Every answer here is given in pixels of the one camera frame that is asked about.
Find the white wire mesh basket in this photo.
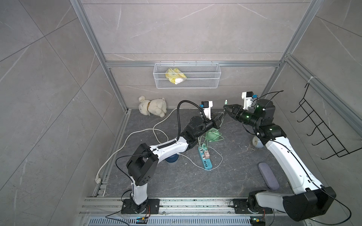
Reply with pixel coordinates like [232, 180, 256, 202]
[153, 63, 221, 89]

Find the yellow crumpled bag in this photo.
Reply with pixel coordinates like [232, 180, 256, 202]
[165, 68, 187, 85]

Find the grey round alarm clock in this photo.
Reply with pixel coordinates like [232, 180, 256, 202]
[252, 136, 265, 148]

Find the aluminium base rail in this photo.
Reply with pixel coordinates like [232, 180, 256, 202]
[73, 197, 313, 226]

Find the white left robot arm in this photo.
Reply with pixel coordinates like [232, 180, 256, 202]
[126, 100, 225, 213]

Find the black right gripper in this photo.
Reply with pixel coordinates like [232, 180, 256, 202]
[223, 105, 260, 130]

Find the green cordless meat grinder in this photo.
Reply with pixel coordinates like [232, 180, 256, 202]
[206, 129, 224, 142]

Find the thin white USB cable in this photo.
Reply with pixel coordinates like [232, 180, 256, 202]
[177, 145, 224, 171]

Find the teal power strip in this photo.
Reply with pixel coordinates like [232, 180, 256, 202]
[198, 146, 213, 170]

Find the black wall hook rack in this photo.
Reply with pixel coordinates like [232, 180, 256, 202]
[290, 83, 362, 160]

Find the cream plush toy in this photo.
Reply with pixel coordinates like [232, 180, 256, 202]
[138, 96, 167, 118]

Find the pink USB charger adapter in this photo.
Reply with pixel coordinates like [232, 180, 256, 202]
[204, 150, 210, 159]

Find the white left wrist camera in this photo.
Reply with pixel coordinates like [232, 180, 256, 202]
[200, 101, 213, 120]

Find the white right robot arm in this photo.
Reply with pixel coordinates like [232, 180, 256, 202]
[223, 92, 337, 221]

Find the thick white power cord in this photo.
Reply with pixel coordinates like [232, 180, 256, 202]
[94, 107, 184, 184]

